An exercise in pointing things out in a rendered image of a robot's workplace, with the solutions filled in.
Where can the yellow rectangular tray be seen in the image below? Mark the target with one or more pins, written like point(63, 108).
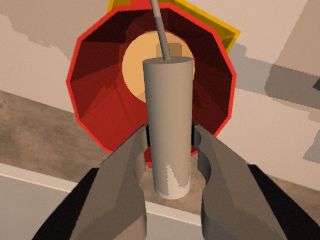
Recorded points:
point(226, 33)

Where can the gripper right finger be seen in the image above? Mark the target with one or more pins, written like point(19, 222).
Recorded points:
point(240, 201)

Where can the red pail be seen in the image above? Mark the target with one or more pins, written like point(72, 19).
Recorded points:
point(120, 79)

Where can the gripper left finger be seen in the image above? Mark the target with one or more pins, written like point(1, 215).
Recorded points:
point(107, 204)

